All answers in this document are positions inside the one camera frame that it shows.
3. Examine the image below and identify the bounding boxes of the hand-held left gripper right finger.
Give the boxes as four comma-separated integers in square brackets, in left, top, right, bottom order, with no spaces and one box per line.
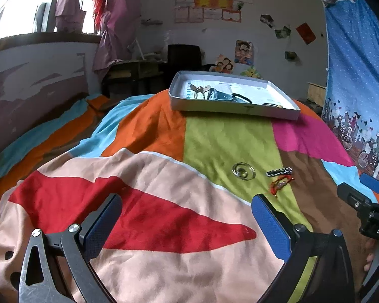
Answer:
[251,194,356,303]

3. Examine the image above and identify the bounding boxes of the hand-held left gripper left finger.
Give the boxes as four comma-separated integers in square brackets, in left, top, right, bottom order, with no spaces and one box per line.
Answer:
[18,192,123,303]

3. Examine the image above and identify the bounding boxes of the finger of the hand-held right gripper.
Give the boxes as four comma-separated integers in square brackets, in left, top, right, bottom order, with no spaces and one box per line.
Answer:
[359,172,379,196]
[336,182,379,219]

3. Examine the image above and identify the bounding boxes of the red beaded bracelet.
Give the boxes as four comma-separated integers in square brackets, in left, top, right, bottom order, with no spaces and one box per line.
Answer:
[269,175,295,199]

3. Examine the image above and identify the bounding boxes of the black white striped hair clip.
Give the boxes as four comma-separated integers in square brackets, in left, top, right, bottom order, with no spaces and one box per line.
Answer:
[266,167,294,178]

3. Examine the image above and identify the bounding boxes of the white shallow tray box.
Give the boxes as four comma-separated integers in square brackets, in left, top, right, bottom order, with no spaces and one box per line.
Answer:
[169,70,301,121]

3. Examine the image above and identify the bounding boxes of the dark green hair ties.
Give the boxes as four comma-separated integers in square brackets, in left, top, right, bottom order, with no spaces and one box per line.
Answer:
[230,92,256,105]

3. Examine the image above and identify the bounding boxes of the blue hair claw clip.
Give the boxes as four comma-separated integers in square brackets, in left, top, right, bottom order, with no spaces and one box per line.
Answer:
[205,88,237,102]

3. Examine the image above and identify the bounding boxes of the person's right hand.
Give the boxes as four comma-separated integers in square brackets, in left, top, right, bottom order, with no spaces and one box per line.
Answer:
[364,240,377,272]

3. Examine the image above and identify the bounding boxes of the colourful patchwork blanket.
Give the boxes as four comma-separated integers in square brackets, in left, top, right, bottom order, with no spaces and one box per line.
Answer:
[0,90,379,303]

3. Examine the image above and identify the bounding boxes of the wooden box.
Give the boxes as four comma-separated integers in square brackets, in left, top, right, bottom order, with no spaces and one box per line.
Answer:
[307,82,327,105]

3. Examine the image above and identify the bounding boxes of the blue printed wardrobe cover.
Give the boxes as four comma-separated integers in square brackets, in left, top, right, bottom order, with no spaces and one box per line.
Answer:
[321,0,379,182]

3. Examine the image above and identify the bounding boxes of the dark wooden desk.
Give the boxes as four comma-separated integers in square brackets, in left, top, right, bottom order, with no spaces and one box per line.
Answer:
[102,59,169,100]

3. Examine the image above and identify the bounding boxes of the white desk lamp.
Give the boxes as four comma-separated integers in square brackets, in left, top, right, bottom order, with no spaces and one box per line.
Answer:
[128,39,146,61]

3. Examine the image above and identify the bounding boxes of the black office chair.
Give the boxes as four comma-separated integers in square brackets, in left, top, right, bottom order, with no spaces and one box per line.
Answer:
[167,44,215,84]

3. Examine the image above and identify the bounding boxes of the pink curtain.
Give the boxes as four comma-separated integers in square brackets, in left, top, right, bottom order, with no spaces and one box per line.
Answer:
[55,0,143,76]

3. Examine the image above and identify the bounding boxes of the red hanging ornament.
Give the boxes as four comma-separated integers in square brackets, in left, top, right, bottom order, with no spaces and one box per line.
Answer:
[93,0,108,27]

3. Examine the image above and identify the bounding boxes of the window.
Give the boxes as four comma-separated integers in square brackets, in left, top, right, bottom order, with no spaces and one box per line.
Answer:
[0,0,102,40]

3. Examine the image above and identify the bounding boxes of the yellow bear wall poster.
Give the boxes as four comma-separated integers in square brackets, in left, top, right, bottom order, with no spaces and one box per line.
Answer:
[240,66,263,79]

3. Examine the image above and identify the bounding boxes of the red wall card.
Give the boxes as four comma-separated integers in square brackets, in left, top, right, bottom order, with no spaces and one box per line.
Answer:
[296,22,317,45]

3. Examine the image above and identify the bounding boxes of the cartoon family wall poster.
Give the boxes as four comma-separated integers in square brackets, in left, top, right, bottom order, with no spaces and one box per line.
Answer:
[210,54,235,74]

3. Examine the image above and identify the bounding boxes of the cartoon boy wall poster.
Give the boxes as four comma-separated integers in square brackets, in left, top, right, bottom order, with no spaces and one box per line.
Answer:
[234,39,253,65]

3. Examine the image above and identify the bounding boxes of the group of wall certificates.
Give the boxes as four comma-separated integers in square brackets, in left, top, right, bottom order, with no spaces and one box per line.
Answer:
[174,0,255,24]

